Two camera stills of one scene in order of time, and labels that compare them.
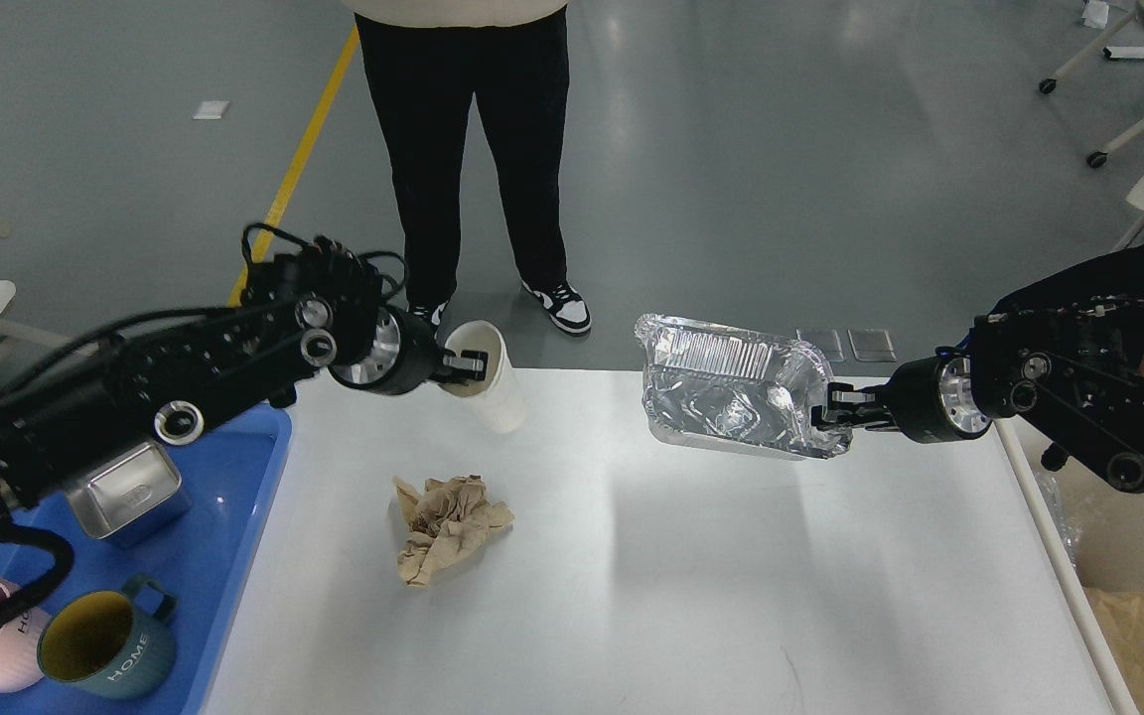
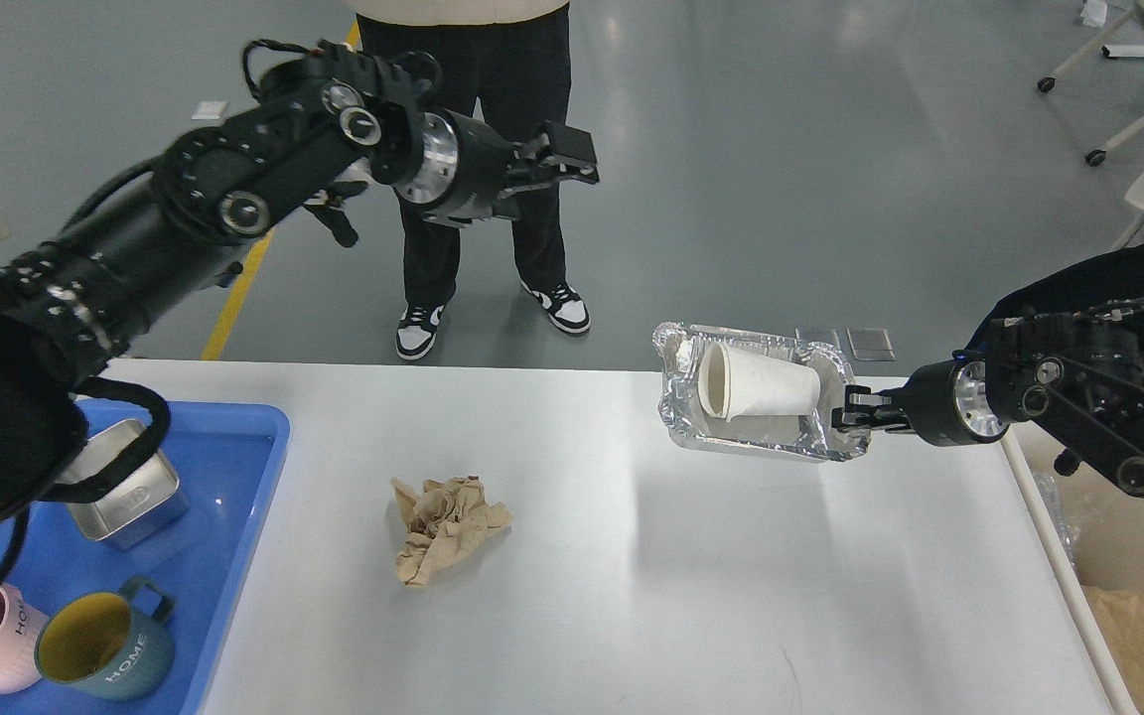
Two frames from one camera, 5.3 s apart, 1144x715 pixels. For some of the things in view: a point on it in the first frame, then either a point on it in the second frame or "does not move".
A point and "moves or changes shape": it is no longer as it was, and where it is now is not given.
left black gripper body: [406, 356] → [458, 170]
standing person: [428, 62] does not move
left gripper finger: [460, 376] → [503, 204]
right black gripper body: [931, 400] does not move
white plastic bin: [1094, 535] does not move
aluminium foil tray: [727, 385] moves or changes shape
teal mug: [113, 643] does not move
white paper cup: [499, 399] → [736, 381]
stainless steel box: [132, 500] does not move
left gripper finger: [469, 359] → [560, 152]
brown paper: [449, 522] does not move
